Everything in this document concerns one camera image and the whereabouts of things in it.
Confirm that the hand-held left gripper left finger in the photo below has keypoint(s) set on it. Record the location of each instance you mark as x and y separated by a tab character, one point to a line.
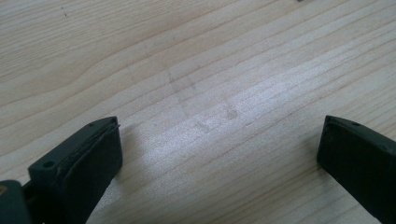
77	168

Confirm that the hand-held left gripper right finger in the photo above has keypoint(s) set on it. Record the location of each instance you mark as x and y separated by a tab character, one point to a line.
361	165

